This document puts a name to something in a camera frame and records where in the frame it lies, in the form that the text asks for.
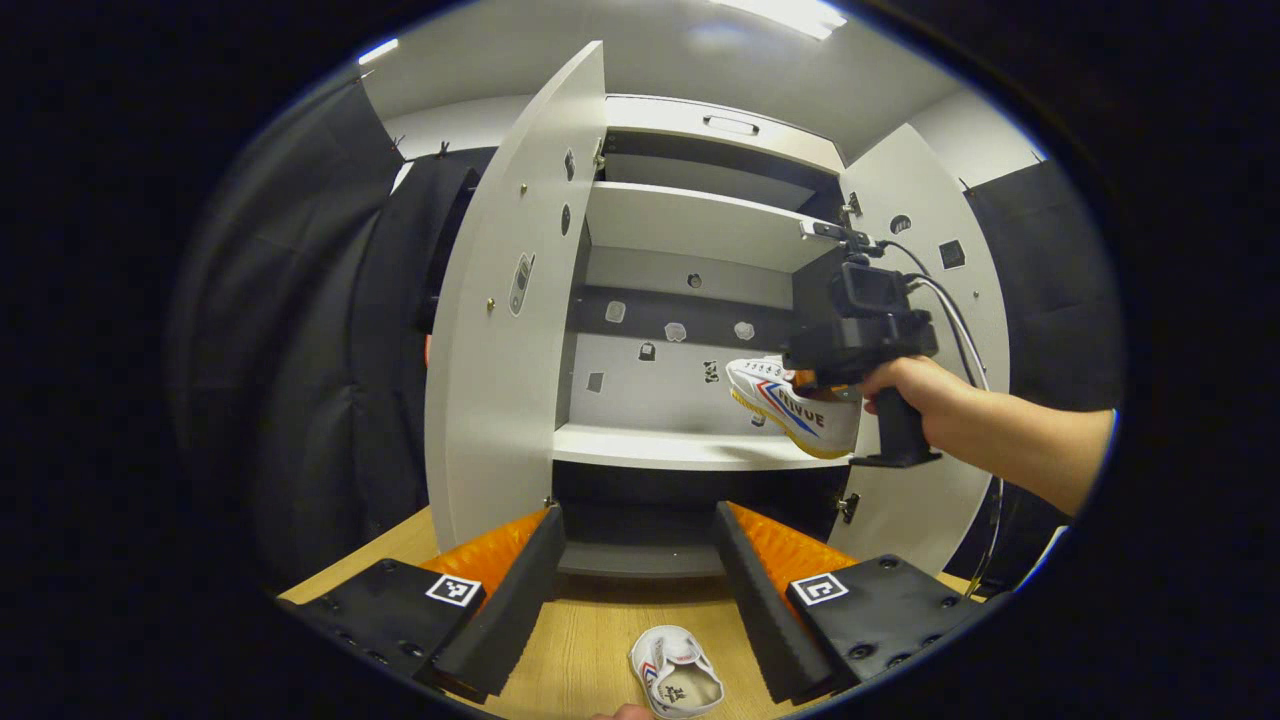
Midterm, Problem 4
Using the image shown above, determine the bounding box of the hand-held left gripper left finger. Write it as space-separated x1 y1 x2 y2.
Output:
278 503 567 704

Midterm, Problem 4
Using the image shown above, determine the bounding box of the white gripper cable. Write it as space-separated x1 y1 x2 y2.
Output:
903 278 1001 599

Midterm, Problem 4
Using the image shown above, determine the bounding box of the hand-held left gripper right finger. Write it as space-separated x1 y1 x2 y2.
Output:
714 500 986 706

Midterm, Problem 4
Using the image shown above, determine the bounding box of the white striped shoe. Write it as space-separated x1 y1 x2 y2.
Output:
628 625 725 719
725 355 863 461

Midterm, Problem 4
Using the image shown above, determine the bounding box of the white cabinet shelf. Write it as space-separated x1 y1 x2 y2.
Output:
553 422 851 471
585 180 841 274

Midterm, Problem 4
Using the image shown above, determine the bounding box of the ceiling light panel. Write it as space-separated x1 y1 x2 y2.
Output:
710 0 849 41

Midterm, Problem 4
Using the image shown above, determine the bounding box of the white shoe cabinet door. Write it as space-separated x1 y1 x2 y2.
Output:
830 123 1011 576
425 40 608 553

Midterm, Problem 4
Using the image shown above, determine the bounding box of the white cabinet drawer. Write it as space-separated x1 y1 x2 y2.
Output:
603 95 846 176

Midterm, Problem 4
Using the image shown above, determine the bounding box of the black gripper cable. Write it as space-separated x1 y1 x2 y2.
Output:
878 238 1006 599

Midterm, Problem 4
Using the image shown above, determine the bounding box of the white shoe cabinet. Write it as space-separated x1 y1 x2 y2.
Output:
550 93 851 579

